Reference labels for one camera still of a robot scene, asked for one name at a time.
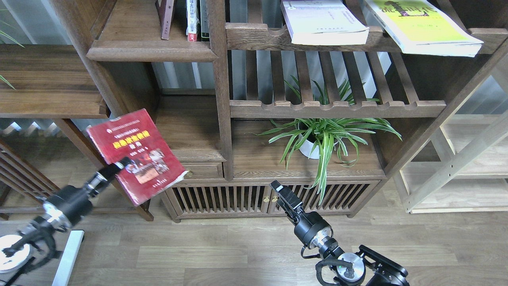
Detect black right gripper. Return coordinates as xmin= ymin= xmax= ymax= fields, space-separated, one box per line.
xmin=270 ymin=180 xmax=334 ymax=250

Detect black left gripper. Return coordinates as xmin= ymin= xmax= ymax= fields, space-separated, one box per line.
xmin=42 ymin=157 xmax=132 ymax=229

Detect red paperback book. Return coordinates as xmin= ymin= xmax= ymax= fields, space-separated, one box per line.
xmin=87 ymin=109 xmax=187 ymax=206

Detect yellow-green cover book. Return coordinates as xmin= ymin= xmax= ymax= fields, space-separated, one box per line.
xmin=364 ymin=0 xmax=484 ymax=57

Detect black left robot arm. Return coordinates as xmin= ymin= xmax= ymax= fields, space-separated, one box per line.
xmin=1 ymin=157 xmax=132 ymax=286

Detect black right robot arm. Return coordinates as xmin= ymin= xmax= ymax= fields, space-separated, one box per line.
xmin=270 ymin=180 xmax=409 ymax=286

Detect white plant pot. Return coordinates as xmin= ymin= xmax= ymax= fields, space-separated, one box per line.
xmin=298 ymin=134 xmax=320 ymax=159

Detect dark wooden bookshelf cabinet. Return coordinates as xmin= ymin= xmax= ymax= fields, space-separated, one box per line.
xmin=50 ymin=0 xmax=507 ymax=222

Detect green spider plant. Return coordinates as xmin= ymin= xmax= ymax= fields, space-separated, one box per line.
xmin=256 ymin=75 xmax=402 ymax=206

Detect dark slatted wooden rack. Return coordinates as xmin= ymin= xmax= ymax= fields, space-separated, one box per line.
xmin=0 ymin=139 xmax=137 ymax=221

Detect white red upright book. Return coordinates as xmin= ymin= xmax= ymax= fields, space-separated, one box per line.
xmin=186 ymin=0 xmax=198 ymax=42

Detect white lavender paperback book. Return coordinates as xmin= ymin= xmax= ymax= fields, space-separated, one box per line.
xmin=281 ymin=0 xmax=369 ymax=46

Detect green leaves at left edge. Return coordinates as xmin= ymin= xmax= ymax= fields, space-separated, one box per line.
xmin=0 ymin=30 xmax=24 ymax=90

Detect dark upright book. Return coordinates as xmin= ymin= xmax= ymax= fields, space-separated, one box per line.
xmin=199 ymin=0 xmax=210 ymax=42

